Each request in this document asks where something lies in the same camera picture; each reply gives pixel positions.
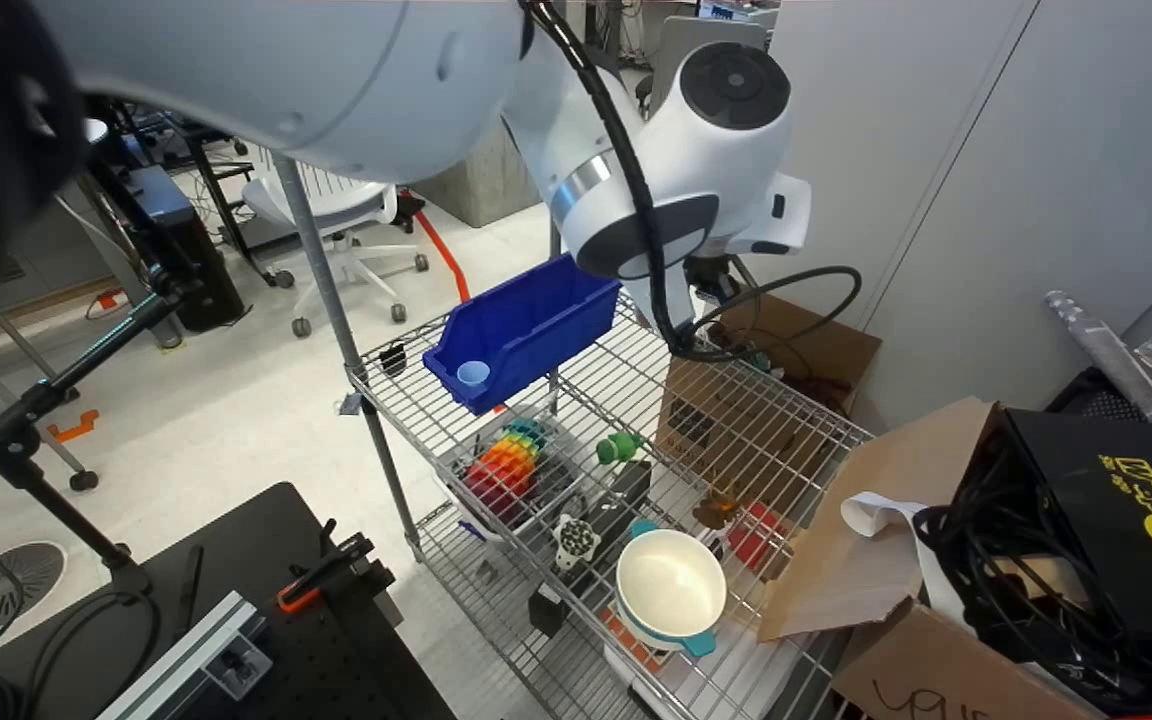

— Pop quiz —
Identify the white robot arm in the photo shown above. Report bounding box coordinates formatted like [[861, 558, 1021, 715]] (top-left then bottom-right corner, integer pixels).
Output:
[[34, 0, 813, 329]]

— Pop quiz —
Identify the small green toy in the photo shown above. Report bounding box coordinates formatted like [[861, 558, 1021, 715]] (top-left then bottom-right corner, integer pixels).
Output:
[[597, 431, 644, 464]]

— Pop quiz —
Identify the red toy item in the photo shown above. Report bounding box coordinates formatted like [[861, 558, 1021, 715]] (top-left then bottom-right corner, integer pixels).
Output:
[[728, 500, 784, 578]]

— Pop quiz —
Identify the blue plastic bin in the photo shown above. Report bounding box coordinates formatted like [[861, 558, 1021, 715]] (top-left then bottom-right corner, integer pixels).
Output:
[[423, 257, 621, 413]]

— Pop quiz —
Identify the white bowl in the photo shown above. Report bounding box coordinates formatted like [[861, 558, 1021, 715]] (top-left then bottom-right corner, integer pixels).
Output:
[[612, 528, 728, 640]]

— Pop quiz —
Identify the brown cardboard box under shelf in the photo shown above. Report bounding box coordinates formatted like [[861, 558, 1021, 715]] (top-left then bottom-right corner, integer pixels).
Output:
[[707, 296, 880, 413]]

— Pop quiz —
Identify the white office chair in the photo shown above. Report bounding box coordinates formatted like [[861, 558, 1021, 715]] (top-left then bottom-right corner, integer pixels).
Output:
[[242, 154, 431, 342]]

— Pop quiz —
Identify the orange black clamp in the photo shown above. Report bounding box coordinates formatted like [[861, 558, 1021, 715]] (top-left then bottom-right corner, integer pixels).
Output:
[[274, 532, 392, 617]]

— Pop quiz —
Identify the open cardboard box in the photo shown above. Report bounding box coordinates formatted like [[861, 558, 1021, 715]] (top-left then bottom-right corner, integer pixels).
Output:
[[754, 396, 1104, 720]]

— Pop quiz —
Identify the black yellow bag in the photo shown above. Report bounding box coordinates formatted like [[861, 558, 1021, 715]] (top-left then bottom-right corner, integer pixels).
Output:
[[1001, 408, 1152, 657]]

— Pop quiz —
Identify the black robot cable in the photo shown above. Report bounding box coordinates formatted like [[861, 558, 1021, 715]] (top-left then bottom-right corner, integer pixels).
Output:
[[521, 0, 868, 366]]

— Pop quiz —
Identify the colourful stacking ring toy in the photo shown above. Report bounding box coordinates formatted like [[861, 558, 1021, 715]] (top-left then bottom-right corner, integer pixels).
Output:
[[463, 418, 547, 521]]

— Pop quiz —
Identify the wire shelving rack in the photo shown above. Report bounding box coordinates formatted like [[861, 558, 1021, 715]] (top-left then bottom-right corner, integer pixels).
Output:
[[271, 155, 880, 720]]

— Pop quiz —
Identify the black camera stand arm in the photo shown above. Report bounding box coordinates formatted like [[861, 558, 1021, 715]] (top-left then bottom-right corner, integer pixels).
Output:
[[0, 289, 180, 579]]

